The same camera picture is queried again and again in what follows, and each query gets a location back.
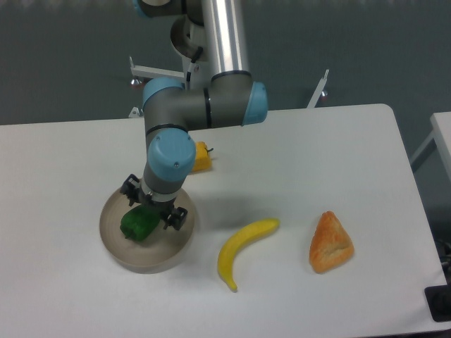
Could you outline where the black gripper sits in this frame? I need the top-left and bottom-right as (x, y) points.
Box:
(120, 174), (188, 231)

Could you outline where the green bell pepper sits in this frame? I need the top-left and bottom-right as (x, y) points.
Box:
(120, 205), (160, 242)

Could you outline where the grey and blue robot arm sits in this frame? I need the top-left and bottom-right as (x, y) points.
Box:
(120, 1), (268, 230)

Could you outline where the beige round plate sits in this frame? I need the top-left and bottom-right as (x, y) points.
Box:
(99, 190), (197, 273)

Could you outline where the yellow bell pepper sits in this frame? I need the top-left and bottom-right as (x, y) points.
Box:
(191, 142), (214, 173)

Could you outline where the yellow banana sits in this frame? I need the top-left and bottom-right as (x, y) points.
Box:
(217, 218), (280, 292)

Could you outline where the orange triangular bread pastry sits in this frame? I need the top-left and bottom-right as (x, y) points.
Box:
(309, 211), (354, 274)

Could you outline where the white side table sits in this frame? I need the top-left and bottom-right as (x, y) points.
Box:
(409, 111), (451, 177)

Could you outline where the black device at table edge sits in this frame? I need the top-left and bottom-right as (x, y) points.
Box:
(424, 284), (450, 323)

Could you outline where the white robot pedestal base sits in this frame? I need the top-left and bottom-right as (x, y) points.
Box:
(128, 15), (330, 119)

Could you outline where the black cable on pedestal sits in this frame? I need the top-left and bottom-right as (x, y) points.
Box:
(185, 46), (204, 89)

